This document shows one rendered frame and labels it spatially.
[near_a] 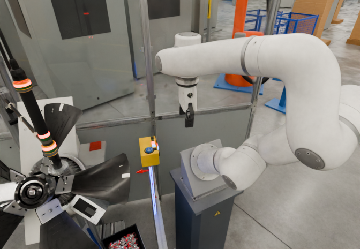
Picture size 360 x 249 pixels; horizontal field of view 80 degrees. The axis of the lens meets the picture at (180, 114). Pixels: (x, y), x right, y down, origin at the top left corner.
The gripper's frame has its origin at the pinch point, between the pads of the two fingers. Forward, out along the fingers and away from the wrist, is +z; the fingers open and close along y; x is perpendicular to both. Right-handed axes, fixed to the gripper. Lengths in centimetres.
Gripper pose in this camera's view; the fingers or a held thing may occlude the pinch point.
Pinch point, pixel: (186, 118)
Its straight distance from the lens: 84.4
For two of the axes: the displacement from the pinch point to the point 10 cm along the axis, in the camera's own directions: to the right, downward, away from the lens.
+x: -9.7, 1.2, -1.9
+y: -2.2, -5.2, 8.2
